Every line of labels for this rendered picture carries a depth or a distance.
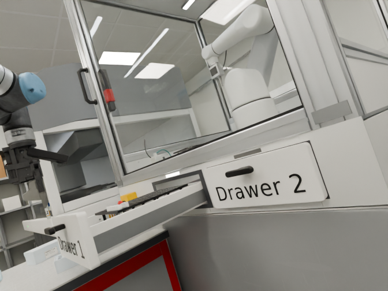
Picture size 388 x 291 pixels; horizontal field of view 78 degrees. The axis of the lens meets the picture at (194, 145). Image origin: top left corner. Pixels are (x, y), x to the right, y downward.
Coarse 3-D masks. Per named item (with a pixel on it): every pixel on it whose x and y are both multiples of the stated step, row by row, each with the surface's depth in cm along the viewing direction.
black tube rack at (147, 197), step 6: (174, 186) 74; (180, 186) 69; (156, 192) 74; (162, 192) 68; (168, 192) 66; (138, 198) 75; (144, 198) 67; (150, 198) 62; (156, 198) 81; (132, 204) 60; (138, 204) 60; (102, 216) 69
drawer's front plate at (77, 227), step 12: (60, 216) 58; (72, 216) 48; (84, 216) 46; (72, 228) 50; (84, 228) 46; (72, 240) 52; (84, 240) 45; (72, 252) 55; (84, 252) 46; (96, 252) 46; (84, 264) 48; (96, 264) 46
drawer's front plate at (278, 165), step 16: (304, 144) 43; (240, 160) 55; (256, 160) 52; (272, 160) 49; (288, 160) 46; (304, 160) 44; (208, 176) 64; (224, 176) 59; (240, 176) 56; (256, 176) 52; (272, 176) 49; (288, 176) 47; (304, 176) 44; (320, 176) 44; (224, 192) 60; (272, 192) 50; (288, 192) 48; (304, 192) 45; (320, 192) 43
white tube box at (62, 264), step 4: (56, 256) 79; (60, 256) 77; (56, 260) 72; (60, 260) 72; (64, 260) 73; (68, 260) 73; (56, 264) 72; (60, 264) 72; (64, 264) 72; (68, 264) 73; (72, 264) 73; (76, 264) 74; (56, 268) 71; (60, 268) 72; (64, 268) 72; (68, 268) 73; (60, 272) 72
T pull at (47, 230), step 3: (57, 225) 55; (60, 225) 55; (63, 225) 55; (48, 228) 54; (51, 228) 52; (54, 228) 54; (57, 228) 54; (60, 228) 55; (63, 228) 55; (45, 231) 55; (48, 231) 51; (51, 231) 51; (54, 231) 52; (57, 231) 54; (48, 234) 52; (51, 234) 52
